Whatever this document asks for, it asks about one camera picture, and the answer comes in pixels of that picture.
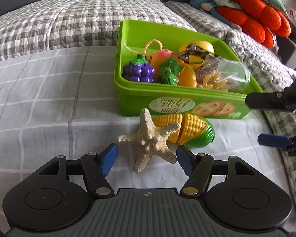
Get toy corn with green husk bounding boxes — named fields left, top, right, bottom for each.
left=152, top=113, right=215, bottom=148

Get beige starfish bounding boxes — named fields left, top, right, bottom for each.
left=117, top=108, right=180, bottom=173

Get clear cotton swab jar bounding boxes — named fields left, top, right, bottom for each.
left=215, top=58, right=251, bottom=94

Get brown squishy hand toy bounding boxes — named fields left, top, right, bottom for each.
left=196, top=72, right=229, bottom=92

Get yellow toy pot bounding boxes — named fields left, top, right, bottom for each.
left=178, top=41, right=215, bottom=65

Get orange toy pumpkin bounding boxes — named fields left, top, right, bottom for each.
left=157, top=57, right=197, bottom=88

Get purple toy grapes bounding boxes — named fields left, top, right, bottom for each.
left=121, top=54, right=155, bottom=83

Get leopard print hair claw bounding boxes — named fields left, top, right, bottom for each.
left=177, top=43, right=220, bottom=79

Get grey grid sheet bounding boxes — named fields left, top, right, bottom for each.
left=0, top=47, right=290, bottom=232

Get orange flower cushion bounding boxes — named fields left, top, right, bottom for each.
left=216, top=0, right=291, bottom=48

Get green plastic cookie box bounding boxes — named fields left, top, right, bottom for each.
left=114, top=20, right=262, bottom=119

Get blue plush monkey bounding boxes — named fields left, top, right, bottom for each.
left=190, top=0, right=242, bottom=32

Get grey checked quilt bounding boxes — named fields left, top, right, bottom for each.
left=0, top=0, right=296, bottom=229

